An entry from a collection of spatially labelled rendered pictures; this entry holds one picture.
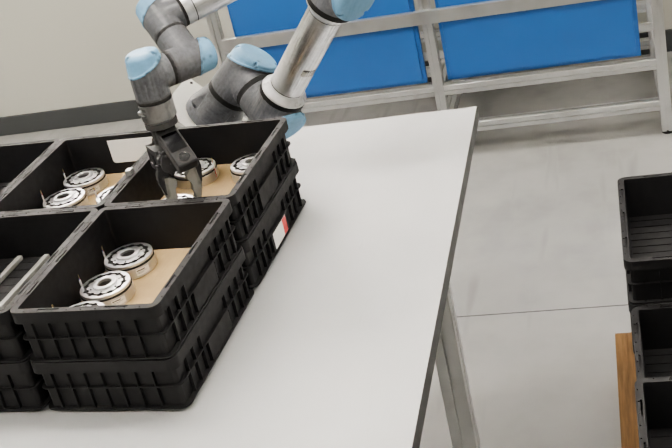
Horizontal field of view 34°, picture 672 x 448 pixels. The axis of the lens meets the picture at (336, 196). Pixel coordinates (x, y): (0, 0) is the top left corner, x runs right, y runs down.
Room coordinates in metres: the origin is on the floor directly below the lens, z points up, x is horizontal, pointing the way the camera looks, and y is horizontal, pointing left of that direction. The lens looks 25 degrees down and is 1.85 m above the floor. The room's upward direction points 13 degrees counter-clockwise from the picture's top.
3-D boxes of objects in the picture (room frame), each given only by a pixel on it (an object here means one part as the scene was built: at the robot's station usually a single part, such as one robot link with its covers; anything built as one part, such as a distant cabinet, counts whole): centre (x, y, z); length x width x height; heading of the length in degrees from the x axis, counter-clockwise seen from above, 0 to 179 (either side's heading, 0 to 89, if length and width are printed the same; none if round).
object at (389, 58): (4.15, -0.10, 0.60); 0.72 x 0.03 x 0.56; 73
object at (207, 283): (1.91, 0.41, 0.87); 0.40 x 0.30 x 0.11; 160
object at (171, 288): (1.91, 0.41, 0.92); 0.40 x 0.30 x 0.02; 160
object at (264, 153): (2.28, 0.28, 0.92); 0.40 x 0.30 x 0.02; 160
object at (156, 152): (2.26, 0.33, 0.99); 0.09 x 0.08 x 0.12; 24
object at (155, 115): (2.26, 0.33, 1.07); 0.08 x 0.08 x 0.05
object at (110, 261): (2.03, 0.44, 0.86); 0.10 x 0.10 x 0.01
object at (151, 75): (2.26, 0.33, 1.15); 0.09 x 0.08 x 0.11; 117
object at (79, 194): (2.41, 0.62, 0.86); 0.10 x 0.10 x 0.01
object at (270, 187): (2.28, 0.28, 0.87); 0.40 x 0.30 x 0.11; 160
